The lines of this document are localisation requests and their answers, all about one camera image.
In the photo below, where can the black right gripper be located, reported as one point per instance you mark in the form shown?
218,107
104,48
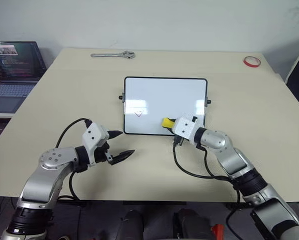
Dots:
179,140

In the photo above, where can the small red object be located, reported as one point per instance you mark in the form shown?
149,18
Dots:
217,231

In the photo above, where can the open grey laptop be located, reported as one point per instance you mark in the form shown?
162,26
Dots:
12,75

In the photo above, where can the dark rounded shape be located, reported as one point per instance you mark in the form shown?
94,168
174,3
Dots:
192,225
133,225

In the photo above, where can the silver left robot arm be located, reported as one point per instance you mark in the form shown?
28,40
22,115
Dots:
52,160

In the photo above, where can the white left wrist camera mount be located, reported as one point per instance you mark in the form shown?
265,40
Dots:
93,136

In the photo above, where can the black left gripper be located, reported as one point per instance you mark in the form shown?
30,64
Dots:
100,153

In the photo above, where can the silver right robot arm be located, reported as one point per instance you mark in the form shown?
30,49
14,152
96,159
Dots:
235,160

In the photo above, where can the silver adjustable wrench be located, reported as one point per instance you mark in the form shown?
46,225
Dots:
114,54

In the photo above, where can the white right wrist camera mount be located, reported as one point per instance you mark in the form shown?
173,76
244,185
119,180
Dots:
185,128

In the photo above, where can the red tape roll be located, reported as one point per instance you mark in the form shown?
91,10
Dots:
252,61

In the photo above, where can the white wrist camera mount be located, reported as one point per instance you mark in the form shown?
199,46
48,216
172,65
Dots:
93,136
185,128

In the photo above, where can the yellow whiteboard eraser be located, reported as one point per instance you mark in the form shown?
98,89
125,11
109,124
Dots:
166,122

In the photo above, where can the black framed small whiteboard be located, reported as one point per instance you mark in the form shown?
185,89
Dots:
164,100

